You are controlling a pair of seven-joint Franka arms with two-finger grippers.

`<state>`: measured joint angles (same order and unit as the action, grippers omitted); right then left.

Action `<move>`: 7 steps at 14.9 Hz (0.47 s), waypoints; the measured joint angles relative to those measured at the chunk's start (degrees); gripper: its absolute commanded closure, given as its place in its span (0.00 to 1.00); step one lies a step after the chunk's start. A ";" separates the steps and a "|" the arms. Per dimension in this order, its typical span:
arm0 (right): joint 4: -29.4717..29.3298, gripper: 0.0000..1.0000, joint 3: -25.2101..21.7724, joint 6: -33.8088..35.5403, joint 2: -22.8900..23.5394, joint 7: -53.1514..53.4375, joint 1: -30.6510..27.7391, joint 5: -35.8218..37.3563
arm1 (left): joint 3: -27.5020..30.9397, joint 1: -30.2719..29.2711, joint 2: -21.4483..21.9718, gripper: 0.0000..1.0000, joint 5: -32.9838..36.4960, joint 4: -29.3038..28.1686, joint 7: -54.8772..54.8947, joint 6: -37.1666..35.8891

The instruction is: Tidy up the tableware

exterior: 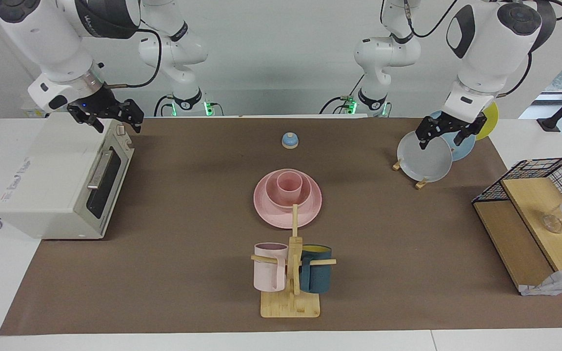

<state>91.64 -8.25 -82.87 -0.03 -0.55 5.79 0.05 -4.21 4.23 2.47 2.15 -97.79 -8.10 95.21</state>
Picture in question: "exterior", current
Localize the pink tumbler cup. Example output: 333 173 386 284
276 172 304 195

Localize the pink bowl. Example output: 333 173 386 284
265 169 311 209

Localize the light blue plate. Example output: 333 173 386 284
430 110 477 161

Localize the grey plate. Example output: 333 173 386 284
397 131 453 183

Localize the yellow plate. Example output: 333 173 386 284
474 101 499 141

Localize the wooden plate rack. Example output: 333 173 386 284
392 158 430 190

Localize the beige toaster oven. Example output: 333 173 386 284
0 113 134 240

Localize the clear glass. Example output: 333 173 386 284
542 207 562 234

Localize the brown table mat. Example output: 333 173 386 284
0 117 562 336

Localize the pink speckled plate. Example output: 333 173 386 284
254 171 322 229

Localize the dark teal mug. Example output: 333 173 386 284
300 245 333 294

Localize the pale pink mug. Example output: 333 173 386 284
254 242 289 293

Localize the wooden mug tree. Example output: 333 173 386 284
251 204 337 318

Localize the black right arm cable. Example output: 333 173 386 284
104 27 163 89

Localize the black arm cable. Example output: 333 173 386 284
380 0 562 98
104 27 163 89

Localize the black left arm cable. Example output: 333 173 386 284
380 0 562 98

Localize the wire and wood shelf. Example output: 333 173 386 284
471 157 562 296

